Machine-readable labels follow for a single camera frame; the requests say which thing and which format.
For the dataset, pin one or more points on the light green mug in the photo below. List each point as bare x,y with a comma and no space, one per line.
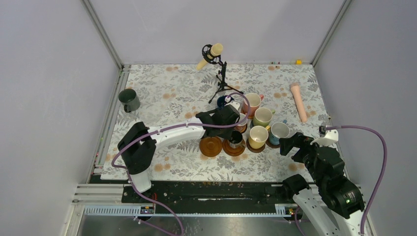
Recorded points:
263,116

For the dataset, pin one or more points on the floral table mat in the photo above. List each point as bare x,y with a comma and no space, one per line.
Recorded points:
177,92

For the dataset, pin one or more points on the dark green mug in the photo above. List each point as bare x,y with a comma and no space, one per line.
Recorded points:
129,99

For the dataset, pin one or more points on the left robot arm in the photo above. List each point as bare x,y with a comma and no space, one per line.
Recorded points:
139,144

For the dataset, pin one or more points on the brown wooden coaster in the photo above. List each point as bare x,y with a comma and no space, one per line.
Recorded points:
210,146

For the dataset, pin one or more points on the pink cylindrical roller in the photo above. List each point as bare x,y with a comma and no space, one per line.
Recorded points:
295,90

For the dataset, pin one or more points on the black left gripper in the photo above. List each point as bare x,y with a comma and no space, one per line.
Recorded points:
226,134

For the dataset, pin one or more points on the black microphone tripod stand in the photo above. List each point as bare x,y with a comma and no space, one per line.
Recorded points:
223,86

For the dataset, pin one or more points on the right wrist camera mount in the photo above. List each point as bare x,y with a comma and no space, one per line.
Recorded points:
327,138

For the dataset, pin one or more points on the black mug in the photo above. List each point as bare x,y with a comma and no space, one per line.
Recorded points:
236,140

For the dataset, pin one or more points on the dark brown coaster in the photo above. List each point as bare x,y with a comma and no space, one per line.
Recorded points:
255,150
269,144

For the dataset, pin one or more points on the dark blue mug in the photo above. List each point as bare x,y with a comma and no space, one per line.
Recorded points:
223,101

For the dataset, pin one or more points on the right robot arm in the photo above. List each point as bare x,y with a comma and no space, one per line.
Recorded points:
337,192

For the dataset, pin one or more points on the blue patterned mug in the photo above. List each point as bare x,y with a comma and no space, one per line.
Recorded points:
276,131

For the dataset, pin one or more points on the brown wooden knob lid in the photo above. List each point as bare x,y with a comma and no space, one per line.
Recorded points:
233,151

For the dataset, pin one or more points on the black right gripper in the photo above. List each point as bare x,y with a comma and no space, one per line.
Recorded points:
298,139

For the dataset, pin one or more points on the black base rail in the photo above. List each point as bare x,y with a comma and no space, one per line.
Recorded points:
209,197

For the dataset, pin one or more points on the cream microphone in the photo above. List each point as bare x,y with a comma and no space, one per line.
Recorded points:
211,55

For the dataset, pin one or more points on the yellow mug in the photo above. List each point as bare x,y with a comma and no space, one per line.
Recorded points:
258,136

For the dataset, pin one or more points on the small pink mug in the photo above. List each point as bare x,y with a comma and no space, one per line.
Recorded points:
242,127

